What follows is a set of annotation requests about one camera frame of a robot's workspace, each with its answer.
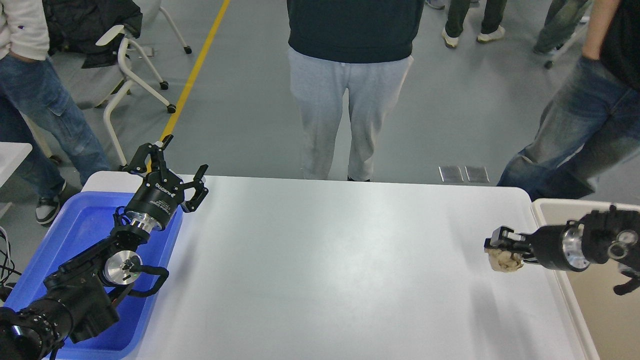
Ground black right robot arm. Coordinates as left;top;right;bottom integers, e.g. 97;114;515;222
483;205;640;296

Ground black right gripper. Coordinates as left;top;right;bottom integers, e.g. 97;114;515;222
483;223;590;272

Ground beige plastic bin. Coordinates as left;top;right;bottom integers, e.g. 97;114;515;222
532;199;640;360

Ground person in grey-green trousers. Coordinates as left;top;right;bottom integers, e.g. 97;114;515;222
532;0;593;55

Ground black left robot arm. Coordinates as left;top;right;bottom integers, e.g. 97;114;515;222
1;134;209;360

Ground brown paper ball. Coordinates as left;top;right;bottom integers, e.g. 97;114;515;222
485;249;524;273

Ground white chair leg with castor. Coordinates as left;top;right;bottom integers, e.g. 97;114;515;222
158;6;193;55

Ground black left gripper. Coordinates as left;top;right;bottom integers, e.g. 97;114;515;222
125;135;209;232

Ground white side table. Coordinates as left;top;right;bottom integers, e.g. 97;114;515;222
0;141;33;187

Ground metal floor plate left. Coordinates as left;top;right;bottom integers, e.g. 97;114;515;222
438;165;465;183

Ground person in dark green trousers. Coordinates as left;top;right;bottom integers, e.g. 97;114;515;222
441;0;508;50

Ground black cables at left edge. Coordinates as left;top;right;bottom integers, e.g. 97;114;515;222
0;226;22;296

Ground grey office chair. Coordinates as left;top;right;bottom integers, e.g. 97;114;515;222
43;0;176;166

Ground person in faded jeans right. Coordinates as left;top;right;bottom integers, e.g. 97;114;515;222
497;0;640;201

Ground metal floor plate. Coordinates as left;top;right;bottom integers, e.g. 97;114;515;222
464;165;490;183
438;165;465;183

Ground metal floor plate right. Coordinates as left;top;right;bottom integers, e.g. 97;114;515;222
464;165;490;183

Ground person in blue jeans left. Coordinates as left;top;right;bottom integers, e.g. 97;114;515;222
0;0;110;226

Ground person in grey sweatpants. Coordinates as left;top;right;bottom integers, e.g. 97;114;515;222
286;0;425;182

